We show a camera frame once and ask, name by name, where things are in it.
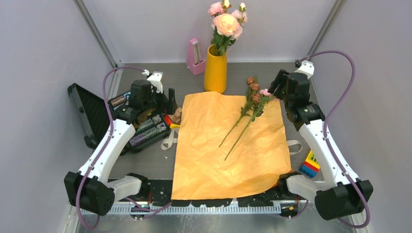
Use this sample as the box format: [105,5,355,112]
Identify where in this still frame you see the pink bud flower stem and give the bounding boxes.
[224,89,274,161]

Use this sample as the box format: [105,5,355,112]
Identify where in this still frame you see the cream ribbon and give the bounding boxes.
[160,127,303,156]

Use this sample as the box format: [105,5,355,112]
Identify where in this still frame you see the orange yellow wrapping paper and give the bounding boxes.
[172,92,292,200]

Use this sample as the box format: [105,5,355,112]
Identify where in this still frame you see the brown dried flower stem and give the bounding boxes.
[219,75,261,147]

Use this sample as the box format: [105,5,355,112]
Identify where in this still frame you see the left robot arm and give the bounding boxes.
[64,79,177,216]

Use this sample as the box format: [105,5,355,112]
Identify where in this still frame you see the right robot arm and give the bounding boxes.
[268,69,374,223]

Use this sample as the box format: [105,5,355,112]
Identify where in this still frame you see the yellow vase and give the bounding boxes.
[204,45,227,94]

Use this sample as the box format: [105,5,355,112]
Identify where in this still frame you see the wooden blocks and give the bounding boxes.
[169,107,182,125]

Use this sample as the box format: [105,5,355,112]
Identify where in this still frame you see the red block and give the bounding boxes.
[164,115,172,126]

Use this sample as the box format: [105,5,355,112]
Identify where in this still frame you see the pink metronome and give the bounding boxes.
[186,38,206,75]

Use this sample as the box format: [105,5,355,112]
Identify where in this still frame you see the black open case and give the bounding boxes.
[68,83,171,156]

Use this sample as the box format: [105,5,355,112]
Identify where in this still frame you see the colourful toy brick stack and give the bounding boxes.
[299,150,320,178]

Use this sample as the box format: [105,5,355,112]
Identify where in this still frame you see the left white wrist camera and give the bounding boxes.
[142,69,164,93]

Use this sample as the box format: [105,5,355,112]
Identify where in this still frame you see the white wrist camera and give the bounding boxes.
[142,69,164,93]
[294,60,314,80]

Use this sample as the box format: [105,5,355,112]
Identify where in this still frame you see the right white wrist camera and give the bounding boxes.
[294,60,314,80]

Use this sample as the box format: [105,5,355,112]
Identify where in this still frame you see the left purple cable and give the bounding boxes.
[75,66,173,231]

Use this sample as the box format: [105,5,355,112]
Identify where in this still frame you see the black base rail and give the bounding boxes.
[131,179,306,210]

